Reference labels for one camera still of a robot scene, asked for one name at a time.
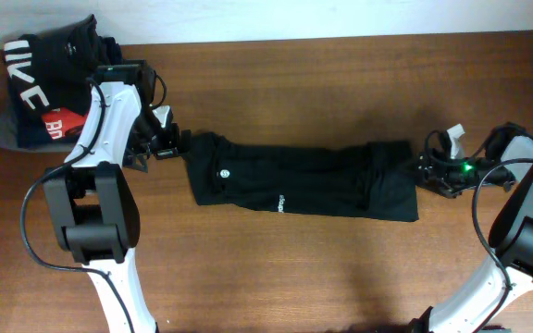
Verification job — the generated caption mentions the navy shirt with white letters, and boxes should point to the navy shirt with white letters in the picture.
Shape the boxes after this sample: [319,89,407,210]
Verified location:
[4,34,79,148]

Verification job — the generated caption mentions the red folded shirt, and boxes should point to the red folded shirt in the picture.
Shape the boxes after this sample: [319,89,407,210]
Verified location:
[41,107,87,140]

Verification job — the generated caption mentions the black folded shirt on top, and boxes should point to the black folded shirt on top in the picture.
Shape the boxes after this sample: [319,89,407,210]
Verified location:
[25,14,124,116]

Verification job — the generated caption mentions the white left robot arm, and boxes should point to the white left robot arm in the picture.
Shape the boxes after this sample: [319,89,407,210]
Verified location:
[41,60,192,332]

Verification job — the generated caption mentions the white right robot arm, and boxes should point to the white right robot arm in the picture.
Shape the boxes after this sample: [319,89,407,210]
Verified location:
[406,123,533,333]

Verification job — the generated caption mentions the white back board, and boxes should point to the white back board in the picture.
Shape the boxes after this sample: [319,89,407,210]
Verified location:
[0,0,533,48]

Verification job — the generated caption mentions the grey folded shirt at bottom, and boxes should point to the grey folded shirt at bottom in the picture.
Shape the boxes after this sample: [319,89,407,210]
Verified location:
[0,103,75,153]

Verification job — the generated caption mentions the black t-shirt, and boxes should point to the black t-shirt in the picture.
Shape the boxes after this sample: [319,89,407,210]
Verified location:
[184,132,418,222]

